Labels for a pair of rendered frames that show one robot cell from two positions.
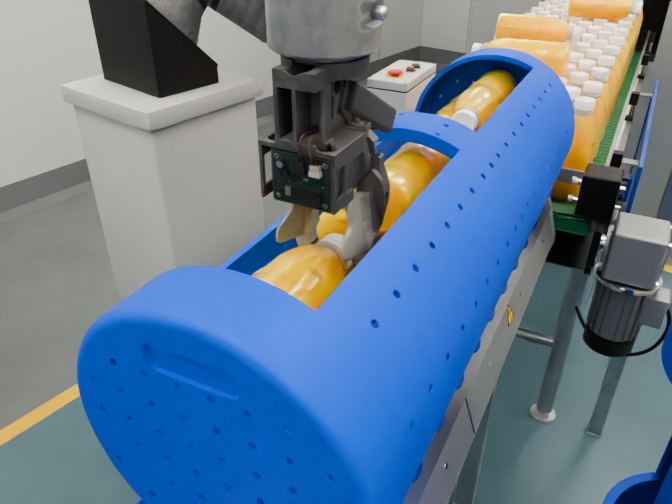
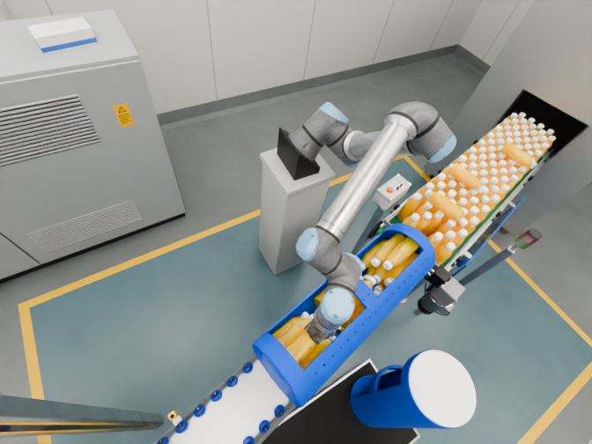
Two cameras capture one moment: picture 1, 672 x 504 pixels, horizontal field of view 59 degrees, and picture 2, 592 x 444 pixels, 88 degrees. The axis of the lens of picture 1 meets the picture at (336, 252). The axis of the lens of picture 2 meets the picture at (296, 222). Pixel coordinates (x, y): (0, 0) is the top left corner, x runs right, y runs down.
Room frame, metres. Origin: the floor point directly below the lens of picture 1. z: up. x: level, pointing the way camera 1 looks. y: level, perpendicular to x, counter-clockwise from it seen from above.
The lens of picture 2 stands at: (0.13, 0.12, 2.35)
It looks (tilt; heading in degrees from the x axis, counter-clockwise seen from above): 56 degrees down; 10
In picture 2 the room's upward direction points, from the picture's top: 13 degrees clockwise
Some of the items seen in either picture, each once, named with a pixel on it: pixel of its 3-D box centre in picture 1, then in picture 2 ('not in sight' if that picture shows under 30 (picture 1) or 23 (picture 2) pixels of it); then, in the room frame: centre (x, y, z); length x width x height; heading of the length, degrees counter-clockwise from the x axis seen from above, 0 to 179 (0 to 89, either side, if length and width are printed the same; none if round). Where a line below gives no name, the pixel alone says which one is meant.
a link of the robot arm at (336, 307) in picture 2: not in sight; (335, 308); (0.48, 0.01, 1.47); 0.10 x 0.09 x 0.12; 0
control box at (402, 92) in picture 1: (402, 90); (391, 191); (1.44, -0.16, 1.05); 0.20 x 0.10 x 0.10; 153
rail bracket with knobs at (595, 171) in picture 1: (596, 194); (437, 277); (1.07, -0.52, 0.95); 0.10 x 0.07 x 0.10; 63
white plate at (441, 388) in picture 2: not in sight; (441, 386); (0.52, -0.55, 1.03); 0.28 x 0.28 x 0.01
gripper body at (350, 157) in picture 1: (321, 127); (321, 325); (0.47, 0.01, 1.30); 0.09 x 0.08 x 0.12; 153
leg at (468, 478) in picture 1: (477, 429); not in sight; (1.03, -0.36, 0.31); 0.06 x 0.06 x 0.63; 63
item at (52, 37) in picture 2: not in sight; (63, 34); (1.24, 1.63, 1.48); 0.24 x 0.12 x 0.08; 149
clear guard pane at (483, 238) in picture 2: (627, 197); (473, 247); (1.56, -0.86, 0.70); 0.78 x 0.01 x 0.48; 153
